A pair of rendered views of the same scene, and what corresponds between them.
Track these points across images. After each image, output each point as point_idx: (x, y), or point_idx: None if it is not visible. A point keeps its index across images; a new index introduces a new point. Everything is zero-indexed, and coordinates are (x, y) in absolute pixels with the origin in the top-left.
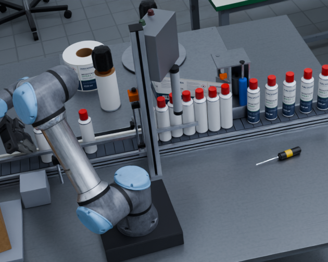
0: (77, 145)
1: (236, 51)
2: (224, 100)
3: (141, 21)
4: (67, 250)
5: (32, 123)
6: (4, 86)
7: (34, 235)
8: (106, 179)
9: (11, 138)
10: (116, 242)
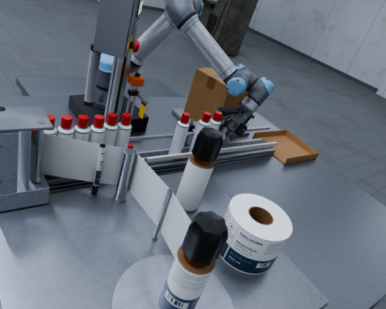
0: (149, 27)
1: (7, 124)
2: None
3: None
4: (149, 113)
5: None
6: (338, 255)
7: (176, 122)
8: (147, 149)
9: (225, 107)
10: None
